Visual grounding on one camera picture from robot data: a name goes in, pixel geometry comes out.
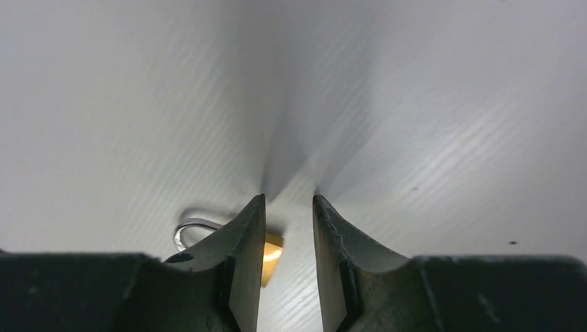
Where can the large brass padlock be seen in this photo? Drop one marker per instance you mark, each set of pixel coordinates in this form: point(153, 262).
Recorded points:
point(273, 245)

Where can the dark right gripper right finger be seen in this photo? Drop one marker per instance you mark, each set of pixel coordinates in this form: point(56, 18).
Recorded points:
point(365, 286)

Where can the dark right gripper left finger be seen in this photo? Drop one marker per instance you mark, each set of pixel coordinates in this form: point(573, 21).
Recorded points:
point(212, 286)

